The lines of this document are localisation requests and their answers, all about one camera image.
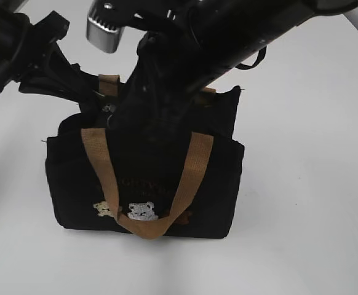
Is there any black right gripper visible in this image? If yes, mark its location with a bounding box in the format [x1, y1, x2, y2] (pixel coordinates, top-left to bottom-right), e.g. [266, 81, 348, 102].
[111, 31, 204, 136]

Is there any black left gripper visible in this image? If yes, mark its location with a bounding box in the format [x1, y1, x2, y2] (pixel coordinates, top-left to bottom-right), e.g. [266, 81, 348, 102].
[15, 10, 102, 111]

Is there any black bag with tan handles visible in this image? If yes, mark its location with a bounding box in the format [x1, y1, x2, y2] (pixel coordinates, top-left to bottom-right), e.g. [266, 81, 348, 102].
[45, 86, 245, 239]

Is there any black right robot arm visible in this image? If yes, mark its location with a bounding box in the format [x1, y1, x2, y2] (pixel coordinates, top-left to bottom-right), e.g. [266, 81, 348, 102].
[105, 1, 358, 135]

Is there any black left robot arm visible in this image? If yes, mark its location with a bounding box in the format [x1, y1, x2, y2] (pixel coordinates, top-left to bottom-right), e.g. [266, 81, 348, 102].
[0, 1, 101, 112]

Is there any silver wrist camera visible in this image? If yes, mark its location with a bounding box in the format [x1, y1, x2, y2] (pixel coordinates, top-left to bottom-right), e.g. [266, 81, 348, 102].
[86, 7, 125, 54]

